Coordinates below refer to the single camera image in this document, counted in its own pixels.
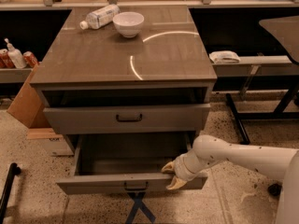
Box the red soda can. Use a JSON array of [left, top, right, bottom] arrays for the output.
[[23, 51, 39, 67], [0, 49, 15, 68]]

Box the grey shelf rail left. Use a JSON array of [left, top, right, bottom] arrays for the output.
[[0, 68, 32, 84]]

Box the white ceramic bowl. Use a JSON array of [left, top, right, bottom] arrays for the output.
[[113, 12, 145, 38]]

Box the black chair base right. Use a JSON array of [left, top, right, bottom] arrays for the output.
[[267, 183, 282, 197]]

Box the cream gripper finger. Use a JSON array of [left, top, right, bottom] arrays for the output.
[[166, 175, 186, 190], [162, 161, 175, 173]]

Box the clear plastic water bottle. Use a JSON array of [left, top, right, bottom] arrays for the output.
[[79, 4, 120, 30]]

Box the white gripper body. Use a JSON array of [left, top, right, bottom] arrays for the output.
[[174, 150, 207, 182]]

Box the grey drawer cabinet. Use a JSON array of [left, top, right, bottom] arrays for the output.
[[30, 6, 217, 148]]

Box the brown cardboard box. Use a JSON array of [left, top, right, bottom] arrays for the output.
[[7, 66, 50, 129]]

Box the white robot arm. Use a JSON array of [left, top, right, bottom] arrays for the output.
[[162, 135, 299, 224]]

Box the black table leg frame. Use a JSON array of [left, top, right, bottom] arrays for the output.
[[225, 83, 299, 145]]

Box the folded white cloth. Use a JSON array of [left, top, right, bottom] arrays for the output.
[[209, 50, 240, 63]]

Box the grey drawer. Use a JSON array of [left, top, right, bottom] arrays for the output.
[[57, 132, 194, 195], [44, 104, 210, 134]]

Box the grey shelf rail right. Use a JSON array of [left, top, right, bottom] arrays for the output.
[[213, 56, 299, 77]]

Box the white pump bottle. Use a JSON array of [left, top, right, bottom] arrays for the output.
[[5, 38, 26, 69]]

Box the grey shelf rail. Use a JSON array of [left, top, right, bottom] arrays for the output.
[[213, 56, 299, 77], [0, 68, 32, 84]]

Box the grey top drawer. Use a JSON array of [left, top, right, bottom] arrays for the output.
[[44, 104, 210, 134]]

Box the black chair leg left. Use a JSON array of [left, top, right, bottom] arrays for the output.
[[0, 162, 21, 224]]

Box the blue tape cross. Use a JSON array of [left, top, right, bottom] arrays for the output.
[[125, 192, 156, 224]]

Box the red soda can left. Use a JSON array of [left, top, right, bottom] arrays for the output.
[[0, 49, 15, 68]]

